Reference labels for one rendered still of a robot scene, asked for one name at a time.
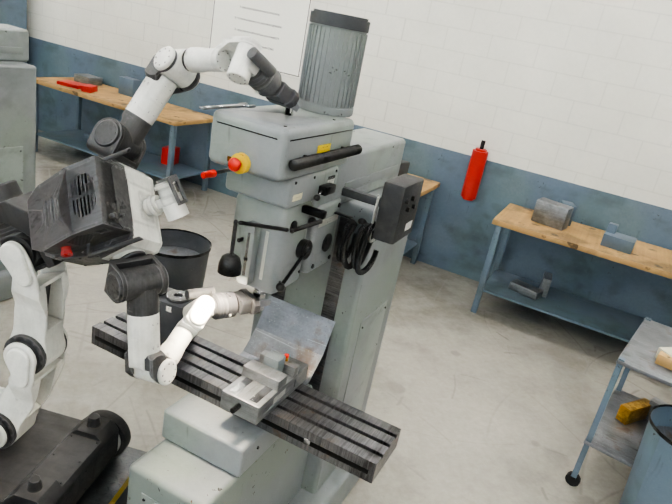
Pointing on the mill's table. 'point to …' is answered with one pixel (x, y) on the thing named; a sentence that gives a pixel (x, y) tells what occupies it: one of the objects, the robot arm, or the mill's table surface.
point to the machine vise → (254, 405)
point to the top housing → (277, 138)
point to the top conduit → (324, 157)
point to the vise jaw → (264, 375)
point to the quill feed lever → (297, 260)
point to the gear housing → (298, 190)
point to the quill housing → (272, 240)
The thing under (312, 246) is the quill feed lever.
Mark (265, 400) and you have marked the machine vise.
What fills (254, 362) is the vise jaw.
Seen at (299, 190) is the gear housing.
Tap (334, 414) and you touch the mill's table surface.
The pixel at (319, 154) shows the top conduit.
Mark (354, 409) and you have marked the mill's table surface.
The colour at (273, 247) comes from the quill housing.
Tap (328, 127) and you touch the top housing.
